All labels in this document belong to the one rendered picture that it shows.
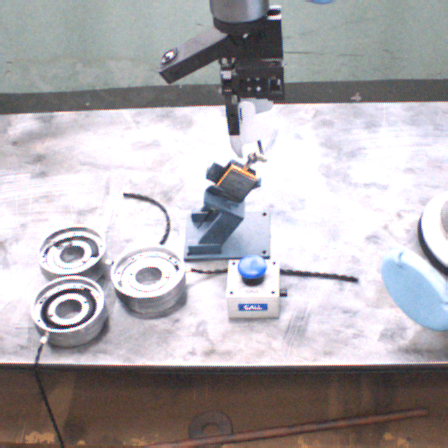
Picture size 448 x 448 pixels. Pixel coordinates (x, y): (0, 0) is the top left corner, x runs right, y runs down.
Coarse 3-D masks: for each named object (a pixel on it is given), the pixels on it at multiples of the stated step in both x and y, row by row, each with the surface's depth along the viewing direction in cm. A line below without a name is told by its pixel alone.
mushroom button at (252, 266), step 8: (248, 256) 118; (256, 256) 118; (240, 264) 117; (248, 264) 117; (256, 264) 117; (264, 264) 117; (240, 272) 117; (248, 272) 116; (256, 272) 116; (264, 272) 117
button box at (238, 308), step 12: (276, 264) 121; (228, 276) 120; (240, 276) 120; (264, 276) 119; (276, 276) 119; (228, 288) 118; (240, 288) 118; (252, 288) 118; (264, 288) 118; (276, 288) 117; (228, 300) 117; (240, 300) 117; (252, 300) 117; (264, 300) 117; (276, 300) 117; (228, 312) 119; (240, 312) 119; (252, 312) 119; (264, 312) 119; (276, 312) 119
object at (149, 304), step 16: (128, 256) 126; (144, 256) 126; (160, 256) 126; (176, 256) 125; (112, 272) 123; (144, 272) 125; (160, 272) 125; (144, 288) 122; (176, 288) 120; (128, 304) 121; (144, 304) 120; (160, 304) 120
